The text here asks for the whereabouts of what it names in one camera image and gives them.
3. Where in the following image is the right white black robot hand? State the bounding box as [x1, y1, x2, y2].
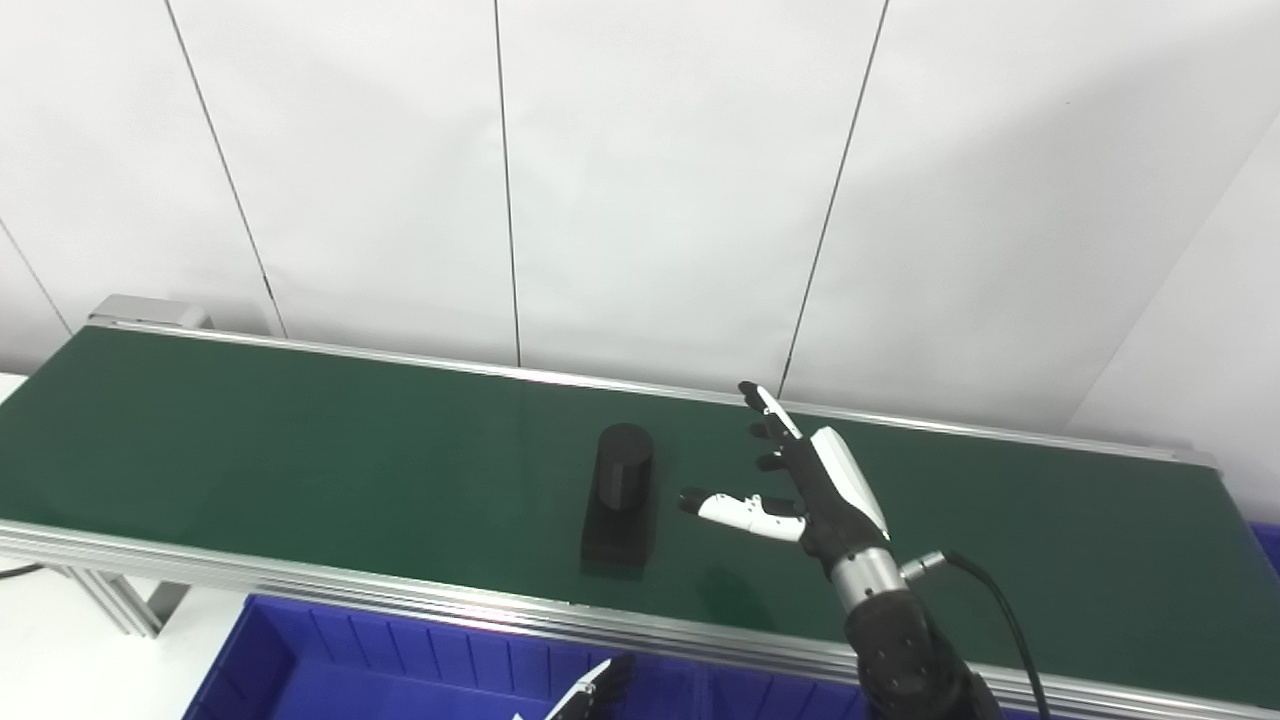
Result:
[678, 380, 891, 581]

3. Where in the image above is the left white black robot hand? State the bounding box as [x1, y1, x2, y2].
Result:
[515, 655, 636, 720]

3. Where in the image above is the black cylinder block part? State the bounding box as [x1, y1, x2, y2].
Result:
[580, 423, 656, 576]

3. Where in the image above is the blue plastic bin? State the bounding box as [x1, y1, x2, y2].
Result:
[185, 595, 706, 720]
[700, 660, 871, 720]
[1245, 522, 1280, 576]

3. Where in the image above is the green conveyor belt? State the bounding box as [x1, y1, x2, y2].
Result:
[0, 295, 1280, 720]
[0, 325, 1280, 711]

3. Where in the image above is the aluminium conveyor leg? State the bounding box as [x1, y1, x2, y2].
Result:
[50, 565, 191, 639]

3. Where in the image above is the grey conveyor motor box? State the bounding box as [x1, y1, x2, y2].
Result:
[88, 295, 213, 331]

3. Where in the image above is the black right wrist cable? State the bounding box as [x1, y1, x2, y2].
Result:
[900, 548, 1051, 720]

